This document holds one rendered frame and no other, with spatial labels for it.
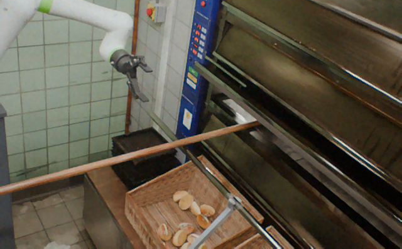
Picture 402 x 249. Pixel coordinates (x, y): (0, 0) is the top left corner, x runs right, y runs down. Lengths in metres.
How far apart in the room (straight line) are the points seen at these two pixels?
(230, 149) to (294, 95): 0.59
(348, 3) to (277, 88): 0.48
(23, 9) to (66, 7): 0.24
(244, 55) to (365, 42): 0.65
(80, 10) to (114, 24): 0.15
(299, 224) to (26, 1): 1.45
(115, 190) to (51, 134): 0.78
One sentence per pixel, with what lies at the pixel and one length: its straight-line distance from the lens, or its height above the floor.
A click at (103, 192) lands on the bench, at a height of 0.58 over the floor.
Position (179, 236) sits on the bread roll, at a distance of 2.35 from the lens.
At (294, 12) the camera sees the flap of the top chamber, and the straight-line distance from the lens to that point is 1.92.
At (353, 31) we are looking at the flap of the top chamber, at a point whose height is 1.85.
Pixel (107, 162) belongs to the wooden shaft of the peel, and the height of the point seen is 1.20.
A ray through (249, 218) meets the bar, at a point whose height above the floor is 1.17.
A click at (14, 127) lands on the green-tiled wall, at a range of 3.11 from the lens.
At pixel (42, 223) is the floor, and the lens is 3.30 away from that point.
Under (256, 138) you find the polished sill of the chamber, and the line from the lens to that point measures 2.18.
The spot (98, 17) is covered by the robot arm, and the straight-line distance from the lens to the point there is 2.00.
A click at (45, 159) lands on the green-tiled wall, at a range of 3.33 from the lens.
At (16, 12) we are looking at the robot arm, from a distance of 1.79.
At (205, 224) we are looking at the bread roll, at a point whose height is 0.62.
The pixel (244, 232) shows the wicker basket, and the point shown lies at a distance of 2.22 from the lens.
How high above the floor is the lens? 2.34
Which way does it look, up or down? 31 degrees down
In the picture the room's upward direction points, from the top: 10 degrees clockwise
